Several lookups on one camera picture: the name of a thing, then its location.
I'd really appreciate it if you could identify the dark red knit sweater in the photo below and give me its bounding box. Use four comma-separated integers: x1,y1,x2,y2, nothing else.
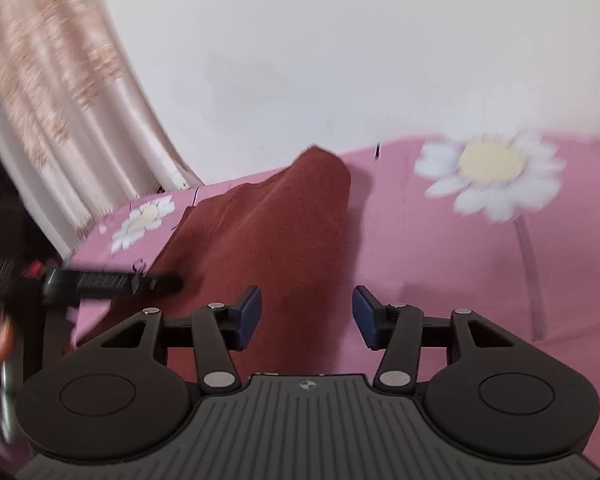
82,145,354,376

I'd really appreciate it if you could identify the beige floral curtain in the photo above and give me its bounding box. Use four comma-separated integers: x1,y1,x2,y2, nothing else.
0,0,199,255

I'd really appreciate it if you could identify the pink floral bed sheet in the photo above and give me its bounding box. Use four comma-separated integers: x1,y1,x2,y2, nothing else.
0,131,600,480

